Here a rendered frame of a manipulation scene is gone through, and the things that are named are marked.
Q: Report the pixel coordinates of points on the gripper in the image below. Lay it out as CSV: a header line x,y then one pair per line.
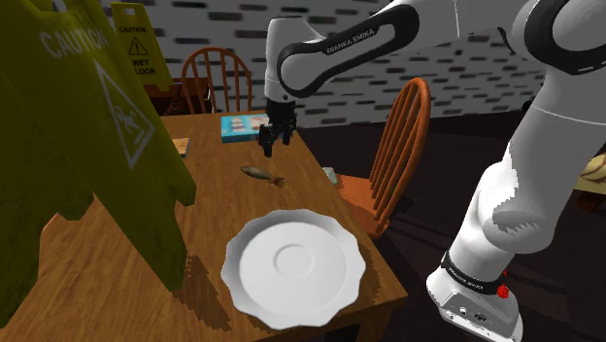
x,y
281,112

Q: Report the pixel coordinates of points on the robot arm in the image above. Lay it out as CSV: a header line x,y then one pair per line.
x,y
516,189

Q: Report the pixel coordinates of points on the blue flat box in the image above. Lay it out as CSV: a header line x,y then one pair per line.
x,y
239,129

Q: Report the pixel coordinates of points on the brown dried fish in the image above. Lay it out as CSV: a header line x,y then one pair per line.
x,y
258,173

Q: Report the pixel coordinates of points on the wooden table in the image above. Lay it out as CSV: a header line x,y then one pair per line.
x,y
236,203

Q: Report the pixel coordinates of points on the wooden spindle-back chair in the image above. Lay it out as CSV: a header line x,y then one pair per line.
x,y
208,54
402,142

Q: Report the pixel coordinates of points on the white scalloped plate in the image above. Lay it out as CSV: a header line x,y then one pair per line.
x,y
293,270

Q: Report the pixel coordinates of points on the small yellow caution sign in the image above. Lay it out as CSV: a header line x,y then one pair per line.
x,y
137,47

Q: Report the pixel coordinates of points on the large yellow caution sign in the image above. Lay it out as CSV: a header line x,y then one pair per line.
x,y
94,156

